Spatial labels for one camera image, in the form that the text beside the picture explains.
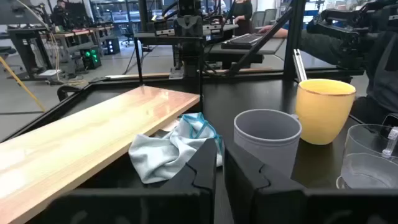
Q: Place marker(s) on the black box white lights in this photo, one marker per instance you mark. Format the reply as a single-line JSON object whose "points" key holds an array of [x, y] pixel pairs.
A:
{"points": [[112, 46]]}

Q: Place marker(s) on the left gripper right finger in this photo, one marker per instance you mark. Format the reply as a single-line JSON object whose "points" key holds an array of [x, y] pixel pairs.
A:
{"points": [[242, 180]]}

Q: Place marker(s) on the grey plastic mug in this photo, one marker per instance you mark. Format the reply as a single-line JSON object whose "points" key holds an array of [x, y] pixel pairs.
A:
{"points": [[264, 146]]}

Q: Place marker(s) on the wooden workbench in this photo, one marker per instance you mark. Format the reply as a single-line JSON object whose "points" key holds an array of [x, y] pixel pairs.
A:
{"points": [[77, 32]]}

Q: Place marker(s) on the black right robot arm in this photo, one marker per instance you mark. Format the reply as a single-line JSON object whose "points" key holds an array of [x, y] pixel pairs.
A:
{"points": [[189, 59]]}

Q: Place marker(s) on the white floor box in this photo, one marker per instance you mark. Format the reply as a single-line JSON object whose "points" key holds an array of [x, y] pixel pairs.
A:
{"points": [[49, 74]]}

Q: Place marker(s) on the person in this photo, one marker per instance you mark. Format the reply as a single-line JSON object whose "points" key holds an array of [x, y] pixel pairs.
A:
{"points": [[382, 77], [242, 12], [60, 14]]}

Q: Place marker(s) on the black frame upright post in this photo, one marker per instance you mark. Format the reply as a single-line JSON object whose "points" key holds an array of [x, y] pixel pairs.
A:
{"points": [[293, 31]]}

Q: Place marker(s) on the clear glass cup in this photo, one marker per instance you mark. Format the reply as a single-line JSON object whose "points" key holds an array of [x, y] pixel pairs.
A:
{"points": [[367, 168]]}

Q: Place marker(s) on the light blue cloth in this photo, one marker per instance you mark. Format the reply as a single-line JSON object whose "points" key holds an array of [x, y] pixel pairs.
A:
{"points": [[161, 155]]}

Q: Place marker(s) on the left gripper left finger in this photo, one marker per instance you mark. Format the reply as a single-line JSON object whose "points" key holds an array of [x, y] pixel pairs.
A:
{"points": [[202, 168]]}

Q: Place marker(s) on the black box green lights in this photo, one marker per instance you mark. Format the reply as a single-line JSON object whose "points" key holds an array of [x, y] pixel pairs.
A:
{"points": [[91, 57]]}

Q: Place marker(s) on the yellow ceramic mug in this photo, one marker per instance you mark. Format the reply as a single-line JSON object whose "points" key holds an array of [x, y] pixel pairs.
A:
{"points": [[323, 115]]}

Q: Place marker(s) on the wooden shelf board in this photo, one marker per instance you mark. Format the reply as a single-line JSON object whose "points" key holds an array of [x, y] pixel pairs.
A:
{"points": [[77, 137]]}

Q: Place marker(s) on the wooden table side plank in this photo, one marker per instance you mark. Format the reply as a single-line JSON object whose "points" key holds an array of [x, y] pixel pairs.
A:
{"points": [[140, 75]]}

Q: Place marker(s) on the black diagonal frame brace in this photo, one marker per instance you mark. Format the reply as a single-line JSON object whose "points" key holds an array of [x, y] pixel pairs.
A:
{"points": [[261, 40]]}

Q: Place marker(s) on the person's hand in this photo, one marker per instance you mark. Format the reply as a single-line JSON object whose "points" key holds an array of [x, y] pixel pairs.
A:
{"points": [[270, 31]]}

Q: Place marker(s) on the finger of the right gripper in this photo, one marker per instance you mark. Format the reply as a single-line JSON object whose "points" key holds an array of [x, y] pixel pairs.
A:
{"points": [[196, 26], [182, 26]]}

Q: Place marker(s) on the black computer keyboard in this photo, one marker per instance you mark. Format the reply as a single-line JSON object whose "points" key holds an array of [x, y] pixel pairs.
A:
{"points": [[242, 40]]}

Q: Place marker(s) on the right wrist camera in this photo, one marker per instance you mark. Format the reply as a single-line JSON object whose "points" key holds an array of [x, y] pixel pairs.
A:
{"points": [[189, 7]]}

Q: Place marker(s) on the white metal frame bracket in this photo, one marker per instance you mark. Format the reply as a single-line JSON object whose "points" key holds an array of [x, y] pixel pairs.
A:
{"points": [[300, 65]]}

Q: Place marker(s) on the grey office chairs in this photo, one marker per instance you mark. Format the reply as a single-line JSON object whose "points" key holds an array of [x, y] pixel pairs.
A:
{"points": [[264, 18]]}

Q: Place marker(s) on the black frame corner bracket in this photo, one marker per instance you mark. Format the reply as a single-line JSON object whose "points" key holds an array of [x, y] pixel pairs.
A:
{"points": [[66, 88]]}

